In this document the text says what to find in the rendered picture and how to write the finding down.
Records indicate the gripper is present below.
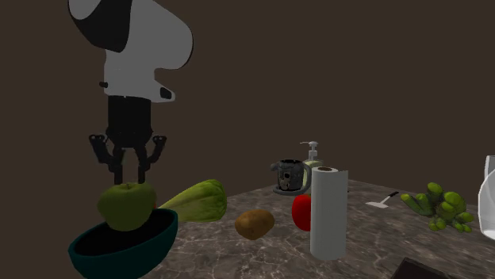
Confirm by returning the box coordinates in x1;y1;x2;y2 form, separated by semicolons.
88;95;168;186

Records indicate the green apple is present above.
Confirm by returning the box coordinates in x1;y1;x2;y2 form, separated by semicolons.
96;182;158;232

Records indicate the green romaine lettuce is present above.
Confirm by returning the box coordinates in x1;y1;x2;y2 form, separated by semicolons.
158;178;228;224

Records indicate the dark teal bowl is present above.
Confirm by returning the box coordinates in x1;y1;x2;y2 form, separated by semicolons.
67;208;179;279

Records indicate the brown potato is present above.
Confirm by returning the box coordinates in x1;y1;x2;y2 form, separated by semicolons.
234;208;276;241

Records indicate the dark grey kettle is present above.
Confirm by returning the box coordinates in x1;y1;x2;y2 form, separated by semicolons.
270;159;313;197

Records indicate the red tomato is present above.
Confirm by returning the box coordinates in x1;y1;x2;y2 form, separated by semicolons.
291;193;313;232

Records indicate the green soap pump bottle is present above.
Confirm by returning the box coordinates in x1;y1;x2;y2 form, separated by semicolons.
300;140;325;170

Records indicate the white paper towel roll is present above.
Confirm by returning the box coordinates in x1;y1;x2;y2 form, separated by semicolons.
309;166;349;262

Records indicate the dark flat box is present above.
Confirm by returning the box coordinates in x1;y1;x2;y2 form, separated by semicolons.
389;256;453;279

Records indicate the green hand-shaped figure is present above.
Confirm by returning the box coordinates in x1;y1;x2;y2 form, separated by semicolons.
400;182;475;234

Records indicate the white rounded container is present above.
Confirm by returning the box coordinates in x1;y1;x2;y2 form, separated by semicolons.
478;155;495;241

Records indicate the white spatula with black handle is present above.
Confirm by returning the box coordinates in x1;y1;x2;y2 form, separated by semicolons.
365;190;400;209

